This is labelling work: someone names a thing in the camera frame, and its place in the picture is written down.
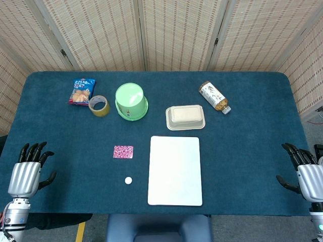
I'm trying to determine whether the pink patterned packet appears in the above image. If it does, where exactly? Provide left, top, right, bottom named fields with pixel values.
left=113, top=145, right=134, bottom=159

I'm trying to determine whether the black equipment box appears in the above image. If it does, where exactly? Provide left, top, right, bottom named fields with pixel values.
left=313, top=144, right=323, bottom=165

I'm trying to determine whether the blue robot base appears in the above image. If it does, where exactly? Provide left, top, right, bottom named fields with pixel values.
left=105, top=213, right=213, bottom=242

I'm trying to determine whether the white rectangular board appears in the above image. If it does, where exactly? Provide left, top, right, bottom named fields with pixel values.
left=147, top=136, right=203, bottom=207

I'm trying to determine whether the brown packing tape roll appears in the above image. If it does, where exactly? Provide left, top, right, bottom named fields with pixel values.
left=88, top=95, right=111, bottom=117

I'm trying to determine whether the woven folding screen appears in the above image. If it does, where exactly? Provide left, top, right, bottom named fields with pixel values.
left=0, top=0, right=323, bottom=137

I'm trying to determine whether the blue snack bag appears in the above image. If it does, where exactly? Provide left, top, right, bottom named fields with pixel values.
left=67, top=78, right=97, bottom=106

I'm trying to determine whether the tea bottle with label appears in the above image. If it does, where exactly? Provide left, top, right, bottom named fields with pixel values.
left=198, top=81, right=232, bottom=115

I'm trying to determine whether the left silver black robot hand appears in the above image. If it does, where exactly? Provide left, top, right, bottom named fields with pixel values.
left=7, top=141, right=58, bottom=200

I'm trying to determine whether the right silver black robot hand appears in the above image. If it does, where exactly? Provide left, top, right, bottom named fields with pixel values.
left=276, top=142, right=323, bottom=203

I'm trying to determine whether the blue felt tablecloth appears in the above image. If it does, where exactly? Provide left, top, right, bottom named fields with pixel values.
left=0, top=71, right=312, bottom=217

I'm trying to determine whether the light green plastic bucket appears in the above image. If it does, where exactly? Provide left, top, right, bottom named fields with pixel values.
left=115, top=83, right=149, bottom=122

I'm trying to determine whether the yellow floor tape strip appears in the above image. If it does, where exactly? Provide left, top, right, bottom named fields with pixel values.
left=75, top=221, right=87, bottom=242

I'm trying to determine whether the beige food container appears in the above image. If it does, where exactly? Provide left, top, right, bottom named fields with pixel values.
left=165, top=104, right=206, bottom=131

